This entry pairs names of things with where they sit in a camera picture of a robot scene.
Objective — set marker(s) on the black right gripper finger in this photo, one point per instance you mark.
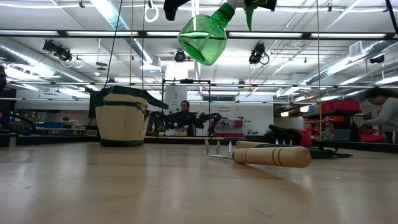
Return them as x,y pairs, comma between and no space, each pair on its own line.
267,4

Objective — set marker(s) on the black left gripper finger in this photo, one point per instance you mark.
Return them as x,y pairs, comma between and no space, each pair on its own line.
174,7

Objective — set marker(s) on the green spray bottle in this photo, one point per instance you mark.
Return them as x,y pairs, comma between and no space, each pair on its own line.
202,40

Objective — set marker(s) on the black red gardening glove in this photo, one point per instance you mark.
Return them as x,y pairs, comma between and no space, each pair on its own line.
286,133

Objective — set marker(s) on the green pruning shears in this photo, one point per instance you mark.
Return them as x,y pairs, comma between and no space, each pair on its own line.
320,153

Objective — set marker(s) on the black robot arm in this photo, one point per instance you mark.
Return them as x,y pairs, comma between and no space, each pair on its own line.
157,119
211,118

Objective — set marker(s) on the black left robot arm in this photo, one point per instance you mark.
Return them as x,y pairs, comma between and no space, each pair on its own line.
2,79

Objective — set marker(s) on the cream green gardening bag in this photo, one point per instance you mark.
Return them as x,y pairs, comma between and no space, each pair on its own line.
121,124

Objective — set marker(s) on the black spotlight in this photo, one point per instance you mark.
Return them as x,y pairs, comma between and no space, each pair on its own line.
256,54
57,49
179,56
377,59

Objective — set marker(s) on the person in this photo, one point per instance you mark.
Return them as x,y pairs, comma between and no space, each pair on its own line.
388,112
185,119

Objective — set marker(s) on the small potted plant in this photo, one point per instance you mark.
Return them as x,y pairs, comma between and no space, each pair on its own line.
161,129

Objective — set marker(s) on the rack with red bins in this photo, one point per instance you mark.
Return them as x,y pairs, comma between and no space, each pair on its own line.
237,124

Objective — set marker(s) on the shelf with red bins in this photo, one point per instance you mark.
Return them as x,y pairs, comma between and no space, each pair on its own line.
340,105

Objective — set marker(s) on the cream basket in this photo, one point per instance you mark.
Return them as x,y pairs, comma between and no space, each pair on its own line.
181,132

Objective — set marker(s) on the table with blue bins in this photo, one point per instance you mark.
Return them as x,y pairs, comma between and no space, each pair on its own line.
53,125

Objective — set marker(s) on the black frame bar with lights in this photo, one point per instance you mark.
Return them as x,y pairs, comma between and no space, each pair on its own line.
306,35

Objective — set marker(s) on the black station frame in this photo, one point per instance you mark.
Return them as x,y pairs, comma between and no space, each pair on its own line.
186,81

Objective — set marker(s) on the black aluminium table frame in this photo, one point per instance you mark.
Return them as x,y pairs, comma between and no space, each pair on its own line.
186,140

